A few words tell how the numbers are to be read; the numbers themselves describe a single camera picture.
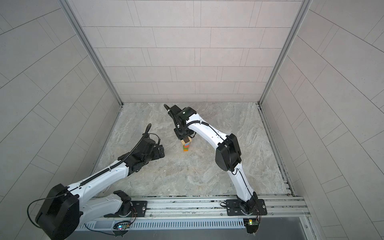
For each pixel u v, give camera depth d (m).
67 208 0.38
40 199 0.38
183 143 0.82
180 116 0.61
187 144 0.84
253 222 0.68
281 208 0.72
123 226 0.64
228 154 0.54
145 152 0.63
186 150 0.91
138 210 0.71
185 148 0.91
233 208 0.71
